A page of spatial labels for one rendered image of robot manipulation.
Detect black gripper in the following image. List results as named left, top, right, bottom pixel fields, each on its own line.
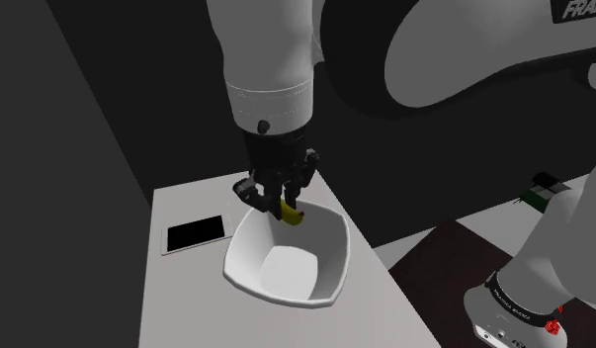
left=231, top=125, right=322, bottom=221

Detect yellow banana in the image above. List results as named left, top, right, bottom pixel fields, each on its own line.
left=280, top=199, right=306, bottom=226

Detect white square bowl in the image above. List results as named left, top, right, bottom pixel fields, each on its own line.
left=222, top=194, right=352, bottom=310

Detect white phone with black screen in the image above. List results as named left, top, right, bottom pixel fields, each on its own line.
left=160, top=214, right=233, bottom=257

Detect white table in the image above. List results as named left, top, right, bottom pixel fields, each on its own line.
left=137, top=170, right=444, bottom=348

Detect green and white box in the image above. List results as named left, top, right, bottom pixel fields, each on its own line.
left=518, top=171, right=574, bottom=214

